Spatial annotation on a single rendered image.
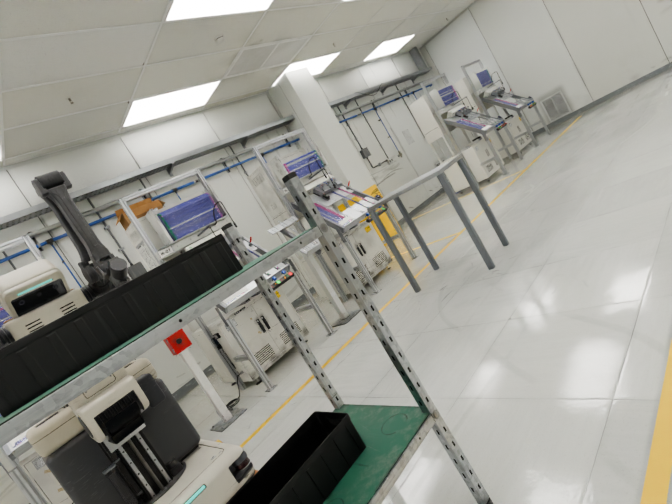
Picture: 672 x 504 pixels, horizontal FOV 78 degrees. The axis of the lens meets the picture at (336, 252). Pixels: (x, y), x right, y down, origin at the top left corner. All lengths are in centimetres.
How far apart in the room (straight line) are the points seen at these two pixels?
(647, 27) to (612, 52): 57
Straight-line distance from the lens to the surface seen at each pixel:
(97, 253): 181
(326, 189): 459
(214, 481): 207
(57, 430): 223
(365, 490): 115
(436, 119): 730
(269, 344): 374
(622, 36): 950
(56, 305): 198
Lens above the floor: 98
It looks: 6 degrees down
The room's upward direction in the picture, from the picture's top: 31 degrees counter-clockwise
